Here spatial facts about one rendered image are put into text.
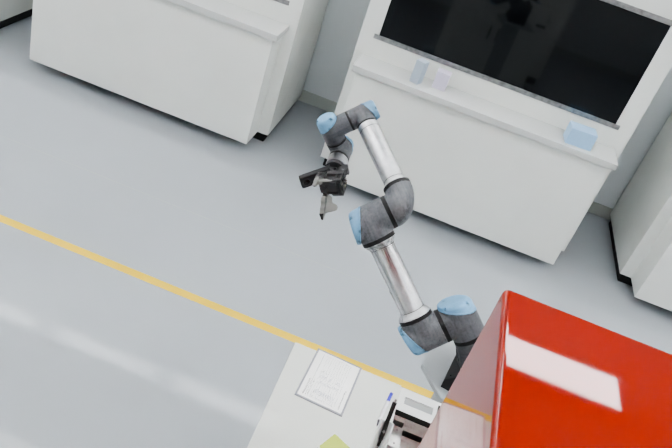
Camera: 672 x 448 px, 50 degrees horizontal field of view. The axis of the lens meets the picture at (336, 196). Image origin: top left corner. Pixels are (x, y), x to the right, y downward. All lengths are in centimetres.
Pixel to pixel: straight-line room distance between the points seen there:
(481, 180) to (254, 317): 178
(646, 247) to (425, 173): 156
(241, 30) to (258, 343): 203
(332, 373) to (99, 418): 128
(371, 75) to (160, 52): 142
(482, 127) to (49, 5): 294
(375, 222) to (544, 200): 249
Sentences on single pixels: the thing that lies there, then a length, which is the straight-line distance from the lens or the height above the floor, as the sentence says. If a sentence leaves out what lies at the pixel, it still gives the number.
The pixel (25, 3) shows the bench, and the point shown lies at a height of 15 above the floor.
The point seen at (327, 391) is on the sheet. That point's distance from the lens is 215.
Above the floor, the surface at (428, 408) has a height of 96.
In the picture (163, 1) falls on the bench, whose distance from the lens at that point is 482.
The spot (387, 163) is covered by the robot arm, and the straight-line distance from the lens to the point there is 244.
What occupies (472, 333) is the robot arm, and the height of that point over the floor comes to 104.
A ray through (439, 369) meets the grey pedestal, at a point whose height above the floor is 82.
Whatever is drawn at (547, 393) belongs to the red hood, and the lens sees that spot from 113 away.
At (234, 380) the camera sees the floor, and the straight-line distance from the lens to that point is 341.
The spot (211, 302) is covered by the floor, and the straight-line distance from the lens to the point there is 373.
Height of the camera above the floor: 252
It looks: 32 degrees down
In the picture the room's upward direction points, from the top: 19 degrees clockwise
